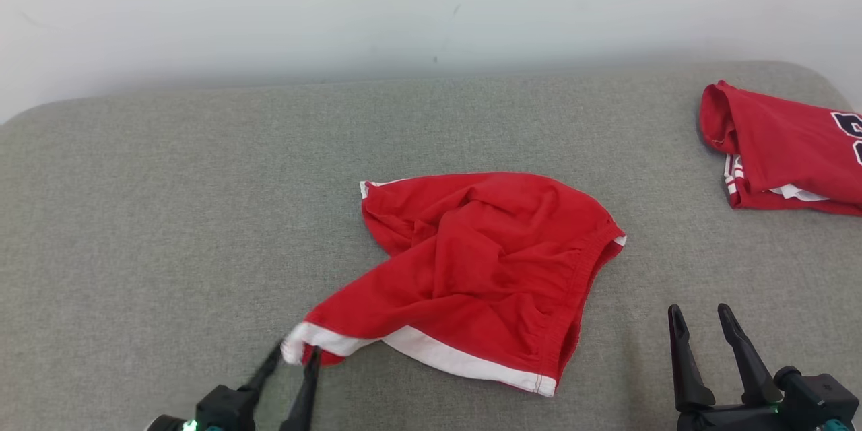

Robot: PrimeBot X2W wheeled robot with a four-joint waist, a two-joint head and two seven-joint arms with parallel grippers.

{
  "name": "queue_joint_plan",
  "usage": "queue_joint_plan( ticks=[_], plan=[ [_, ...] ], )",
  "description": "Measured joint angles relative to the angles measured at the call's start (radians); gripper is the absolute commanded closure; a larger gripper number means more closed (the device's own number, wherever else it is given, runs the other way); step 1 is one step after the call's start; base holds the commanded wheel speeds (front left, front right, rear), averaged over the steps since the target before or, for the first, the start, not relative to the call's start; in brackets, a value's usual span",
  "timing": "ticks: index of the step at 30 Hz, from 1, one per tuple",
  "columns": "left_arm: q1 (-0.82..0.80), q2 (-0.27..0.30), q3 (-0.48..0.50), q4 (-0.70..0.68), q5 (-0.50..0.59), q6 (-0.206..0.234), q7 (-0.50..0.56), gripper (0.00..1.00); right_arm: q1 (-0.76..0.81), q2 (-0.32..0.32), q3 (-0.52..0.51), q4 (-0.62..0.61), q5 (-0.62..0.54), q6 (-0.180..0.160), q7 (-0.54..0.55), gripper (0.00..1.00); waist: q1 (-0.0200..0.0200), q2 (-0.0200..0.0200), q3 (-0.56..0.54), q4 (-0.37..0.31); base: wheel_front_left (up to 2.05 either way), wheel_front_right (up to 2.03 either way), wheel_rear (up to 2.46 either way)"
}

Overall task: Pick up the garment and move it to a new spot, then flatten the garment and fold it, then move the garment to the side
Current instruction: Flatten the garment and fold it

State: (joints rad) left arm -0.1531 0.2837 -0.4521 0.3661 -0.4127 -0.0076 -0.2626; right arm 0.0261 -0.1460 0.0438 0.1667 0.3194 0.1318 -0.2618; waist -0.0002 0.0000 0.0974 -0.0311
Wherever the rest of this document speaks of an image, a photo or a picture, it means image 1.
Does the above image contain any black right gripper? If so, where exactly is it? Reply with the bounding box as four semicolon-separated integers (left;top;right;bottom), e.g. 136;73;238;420
667;302;783;431

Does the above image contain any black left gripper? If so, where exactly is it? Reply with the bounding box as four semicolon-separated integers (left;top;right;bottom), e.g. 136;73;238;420
144;343;323;431

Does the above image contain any red shorts white hem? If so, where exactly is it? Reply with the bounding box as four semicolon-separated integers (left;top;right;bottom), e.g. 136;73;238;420
281;171;628;399

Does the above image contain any red jersey striped trim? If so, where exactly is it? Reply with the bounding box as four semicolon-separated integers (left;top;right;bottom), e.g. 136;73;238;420
698;79;862;218

